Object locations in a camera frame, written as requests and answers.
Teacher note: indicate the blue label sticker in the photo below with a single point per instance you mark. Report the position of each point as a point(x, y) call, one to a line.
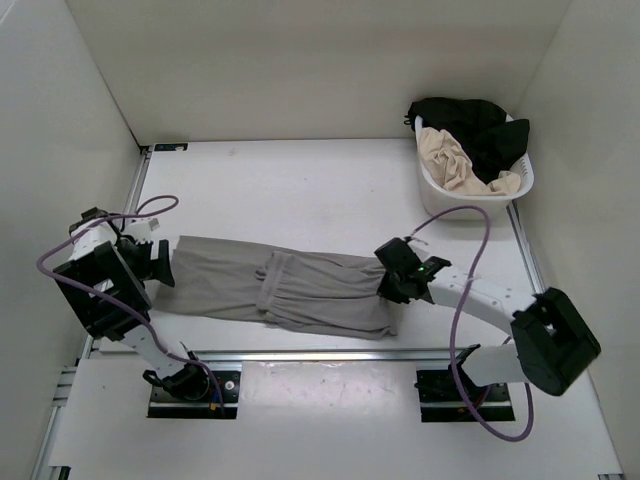
point(170, 147)

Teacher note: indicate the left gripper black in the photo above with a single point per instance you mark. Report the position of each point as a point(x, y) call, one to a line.
point(158, 269)

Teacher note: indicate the aluminium front rail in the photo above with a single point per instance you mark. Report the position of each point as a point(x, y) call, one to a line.
point(403, 355)

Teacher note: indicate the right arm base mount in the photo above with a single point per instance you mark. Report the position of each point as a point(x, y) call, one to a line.
point(440, 401)

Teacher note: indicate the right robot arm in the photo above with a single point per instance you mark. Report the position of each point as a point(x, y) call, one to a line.
point(551, 344)

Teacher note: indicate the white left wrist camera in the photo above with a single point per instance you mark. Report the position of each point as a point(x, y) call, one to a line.
point(141, 230)

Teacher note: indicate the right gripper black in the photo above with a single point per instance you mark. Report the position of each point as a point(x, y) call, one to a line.
point(385, 291)

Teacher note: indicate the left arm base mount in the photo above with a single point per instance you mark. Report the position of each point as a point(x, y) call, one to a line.
point(192, 393)

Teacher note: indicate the white laundry basket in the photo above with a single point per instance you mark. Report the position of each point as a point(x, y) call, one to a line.
point(435, 199)

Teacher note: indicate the beige garment in basket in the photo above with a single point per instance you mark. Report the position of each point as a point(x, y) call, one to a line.
point(452, 169)

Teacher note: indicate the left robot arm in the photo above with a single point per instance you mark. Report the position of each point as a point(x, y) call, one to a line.
point(104, 281)

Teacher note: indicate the black garment in basket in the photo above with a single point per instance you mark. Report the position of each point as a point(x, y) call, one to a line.
point(492, 141)

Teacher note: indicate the grey trousers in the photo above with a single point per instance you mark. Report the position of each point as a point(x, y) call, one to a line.
point(305, 292)

